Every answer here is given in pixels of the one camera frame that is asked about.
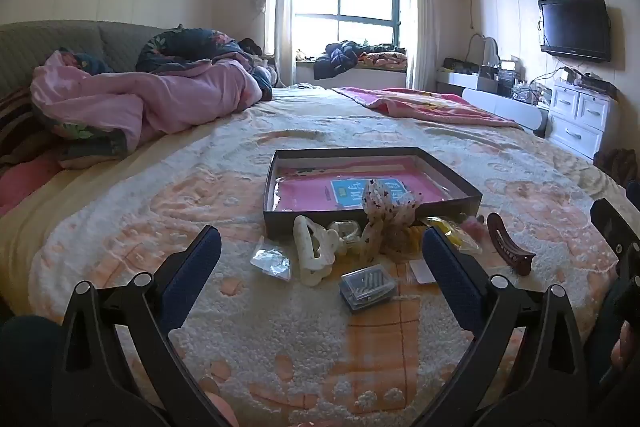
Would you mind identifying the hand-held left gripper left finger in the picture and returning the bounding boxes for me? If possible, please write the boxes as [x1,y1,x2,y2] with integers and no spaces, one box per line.
[52,225,236,427]

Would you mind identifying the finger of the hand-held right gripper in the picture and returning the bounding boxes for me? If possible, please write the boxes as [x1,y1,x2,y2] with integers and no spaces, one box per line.
[590,198,640,253]

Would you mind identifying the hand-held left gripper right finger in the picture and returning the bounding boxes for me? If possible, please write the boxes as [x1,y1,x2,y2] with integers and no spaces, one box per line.
[410,226,591,427]

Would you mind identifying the white translucent packet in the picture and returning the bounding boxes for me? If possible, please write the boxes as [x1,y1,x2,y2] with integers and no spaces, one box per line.
[404,258,437,286]

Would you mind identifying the yellow hair ties packet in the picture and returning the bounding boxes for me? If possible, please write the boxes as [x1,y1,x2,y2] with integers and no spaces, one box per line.
[422,216,483,255]

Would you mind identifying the pink pompom hair clip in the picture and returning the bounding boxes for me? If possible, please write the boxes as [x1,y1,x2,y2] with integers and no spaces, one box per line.
[460,214,485,238]

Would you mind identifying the brown hair clip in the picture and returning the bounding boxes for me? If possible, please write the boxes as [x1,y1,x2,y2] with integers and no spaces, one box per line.
[486,212,537,277]

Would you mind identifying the small clear plastic bag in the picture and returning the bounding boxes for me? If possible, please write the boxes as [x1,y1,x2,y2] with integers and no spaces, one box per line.
[249,237,292,282]

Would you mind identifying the clear box of hairpins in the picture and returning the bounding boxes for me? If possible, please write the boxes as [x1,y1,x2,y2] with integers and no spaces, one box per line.
[339,263,398,314]

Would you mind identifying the polka dot scrunchie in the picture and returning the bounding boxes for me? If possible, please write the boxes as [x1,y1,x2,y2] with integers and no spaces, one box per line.
[361,179,423,265]

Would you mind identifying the clear hair claw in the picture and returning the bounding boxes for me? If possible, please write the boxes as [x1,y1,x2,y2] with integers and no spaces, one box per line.
[327,219,363,258]

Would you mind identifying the white hair claw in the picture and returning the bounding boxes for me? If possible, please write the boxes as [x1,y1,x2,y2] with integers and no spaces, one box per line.
[292,215,336,289]

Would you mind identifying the dark cardboard box pink lining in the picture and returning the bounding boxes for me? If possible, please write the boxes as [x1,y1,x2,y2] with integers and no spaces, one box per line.
[262,147,483,240]

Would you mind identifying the person's right hand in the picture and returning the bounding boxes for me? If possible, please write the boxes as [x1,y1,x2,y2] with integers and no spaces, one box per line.
[611,321,640,370]

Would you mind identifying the dark brown bag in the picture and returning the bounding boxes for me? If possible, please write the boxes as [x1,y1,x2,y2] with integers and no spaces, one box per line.
[594,148,640,188]

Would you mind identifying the white drawer cabinet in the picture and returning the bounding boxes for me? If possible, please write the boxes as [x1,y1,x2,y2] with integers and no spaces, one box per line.
[545,79,613,160]

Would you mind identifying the blue printed card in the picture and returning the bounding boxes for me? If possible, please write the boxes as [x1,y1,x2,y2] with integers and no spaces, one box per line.
[327,177,406,210]

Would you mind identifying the white footboard panel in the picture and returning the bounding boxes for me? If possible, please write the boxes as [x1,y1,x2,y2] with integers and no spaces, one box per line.
[461,88,549,138]

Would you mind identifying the pink cartoon blanket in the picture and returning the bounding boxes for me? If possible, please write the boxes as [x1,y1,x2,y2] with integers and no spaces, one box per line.
[332,87,523,130]

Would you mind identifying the pink and floral quilt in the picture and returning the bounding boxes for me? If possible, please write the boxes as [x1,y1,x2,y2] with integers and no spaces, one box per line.
[30,26,275,170]

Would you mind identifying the desk organizer boxes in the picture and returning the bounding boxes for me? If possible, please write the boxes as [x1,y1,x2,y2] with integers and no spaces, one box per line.
[477,59,525,98]

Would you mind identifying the person's dark clothing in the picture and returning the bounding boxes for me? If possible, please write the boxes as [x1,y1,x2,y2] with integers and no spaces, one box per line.
[0,314,68,427]

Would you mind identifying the pink pillow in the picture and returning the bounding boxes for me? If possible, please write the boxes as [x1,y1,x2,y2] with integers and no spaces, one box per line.
[0,156,63,215]

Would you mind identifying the white vanity desk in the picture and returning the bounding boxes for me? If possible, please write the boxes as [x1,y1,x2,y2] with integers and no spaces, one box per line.
[435,69,506,96]

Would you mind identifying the vanity mirror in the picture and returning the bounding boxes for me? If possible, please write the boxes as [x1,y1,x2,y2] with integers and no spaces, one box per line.
[467,33,501,68]

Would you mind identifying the colourful folded blanket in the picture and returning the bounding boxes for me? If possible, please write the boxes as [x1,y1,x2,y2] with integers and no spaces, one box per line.
[357,44,408,68]

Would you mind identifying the striped pillow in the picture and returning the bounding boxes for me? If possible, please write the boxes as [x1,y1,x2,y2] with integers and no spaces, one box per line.
[0,87,48,160]

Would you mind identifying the dark blue jacket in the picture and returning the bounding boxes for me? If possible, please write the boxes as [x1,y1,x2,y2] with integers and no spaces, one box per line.
[314,41,367,80]

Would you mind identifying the white curtain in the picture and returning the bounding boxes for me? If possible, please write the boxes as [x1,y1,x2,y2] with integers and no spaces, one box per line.
[405,0,442,90]
[264,0,299,88]

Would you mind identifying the grey padded headboard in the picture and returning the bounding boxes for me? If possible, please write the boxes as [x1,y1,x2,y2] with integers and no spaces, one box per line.
[0,19,166,108]

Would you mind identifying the window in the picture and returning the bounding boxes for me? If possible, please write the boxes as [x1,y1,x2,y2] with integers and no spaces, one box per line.
[292,0,401,58]

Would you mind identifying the black wall television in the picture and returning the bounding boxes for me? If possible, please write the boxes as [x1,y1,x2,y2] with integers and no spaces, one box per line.
[538,0,612,62]

